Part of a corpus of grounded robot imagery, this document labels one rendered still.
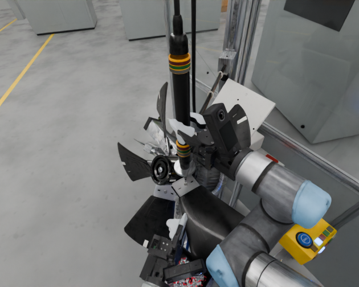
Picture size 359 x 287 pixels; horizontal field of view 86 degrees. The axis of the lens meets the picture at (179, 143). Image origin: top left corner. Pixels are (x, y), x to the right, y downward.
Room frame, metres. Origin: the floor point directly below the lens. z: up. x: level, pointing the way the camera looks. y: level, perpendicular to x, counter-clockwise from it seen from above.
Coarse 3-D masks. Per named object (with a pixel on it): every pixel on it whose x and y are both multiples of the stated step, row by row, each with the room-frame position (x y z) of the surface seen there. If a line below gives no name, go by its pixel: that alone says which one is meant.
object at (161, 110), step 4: (164, 84) 0.72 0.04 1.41; (164, 88) 0.71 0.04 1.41; (160, 92) 0.75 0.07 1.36; (164, 92) 0.69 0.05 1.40; (160, 96) 0.74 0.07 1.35; (164, 96) 0.68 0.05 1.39; (160, 100) 0.72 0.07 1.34; (164, 100) 0.66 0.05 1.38; (160, 104) 0.71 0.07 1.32; (164, 104) 0.65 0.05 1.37; (160, 108) 0.70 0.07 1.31; (164, 108) 0.64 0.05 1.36; (160, 112) 0.72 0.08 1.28; (164, 112) 0.62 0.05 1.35; (160, 116) 0.73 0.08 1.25; (164, 116) 0.61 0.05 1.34; (164, 120) 0.60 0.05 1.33; (164, 124) 0.59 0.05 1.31; (164, 128) 0.59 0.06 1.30; (164, 132) 0.58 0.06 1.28; (164, 136) 0.57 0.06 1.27
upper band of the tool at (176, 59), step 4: (168, 56) 0.38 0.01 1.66; (172, 56) 0.40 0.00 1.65; (176, 56) 0.40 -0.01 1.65; (180, 56) 0.40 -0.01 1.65; (188, 56) 0.39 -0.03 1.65; (172, 60) 0.37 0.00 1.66; (176, 60) 0.36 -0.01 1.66; (180, 60) 0.36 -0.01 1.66; (184, 60) 0.36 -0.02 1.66; (172, 72) 0.37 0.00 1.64
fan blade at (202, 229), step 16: (192, 192) 0.35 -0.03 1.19; (208, 192) 0.35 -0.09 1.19; (192, 208) 0.29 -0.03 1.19; (208, 208) 0.29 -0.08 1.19; (224, 208) 0.28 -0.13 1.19; (192, 224) 0.24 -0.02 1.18; (208, 224) 0.24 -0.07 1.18; (224, 224) 0.23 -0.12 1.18; (192, 240) 0.20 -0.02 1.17; (208, 240) 0.19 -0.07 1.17; (192, 256) 0.16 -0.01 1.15; (208, 256) 0.15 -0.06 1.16
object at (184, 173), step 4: (192, 148) 0.40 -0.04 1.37; (192, 152) 0.39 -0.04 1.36; (192, 156) 0.41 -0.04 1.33; (192, 160) 0.40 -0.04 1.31; (176, 164) 0.39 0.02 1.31; (192, 164) 0.39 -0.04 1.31; (176, 168) 0.38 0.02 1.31; (180, 168) 0.37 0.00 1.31; (192, 168) 0.37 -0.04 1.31; (176, 172) 0.36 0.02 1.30; (180, 172) 0.36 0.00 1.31; (184, 172) 0.36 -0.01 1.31; (188, 172) 0.36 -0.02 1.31; (192, 172) 0.36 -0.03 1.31; (184, 176) 0.35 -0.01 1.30; (188, 176) 0.35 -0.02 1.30
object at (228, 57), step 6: (228, 48) 1.00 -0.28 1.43; (222, 54) 0.96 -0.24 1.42; (228, 54) 0.95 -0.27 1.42; (234, 54) 0.95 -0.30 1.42; (222, 60) 0.91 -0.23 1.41; (228, 60) 0.90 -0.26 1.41; (234, 60) 0.94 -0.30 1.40; (222, 66) 0.91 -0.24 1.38; (228, 66) 0.90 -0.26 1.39; (228, 72) 0.90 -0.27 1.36
